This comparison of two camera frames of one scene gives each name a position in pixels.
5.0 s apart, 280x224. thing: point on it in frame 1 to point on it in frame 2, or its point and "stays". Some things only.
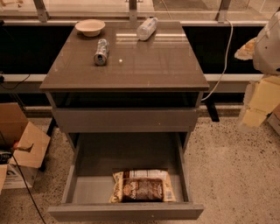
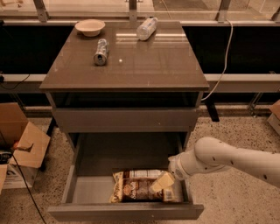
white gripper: x=268 y=51 to x=176 y=168
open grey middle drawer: x=93 y=158 stays
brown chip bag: x=141 y=185 stays
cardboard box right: x=274 y=118 stays
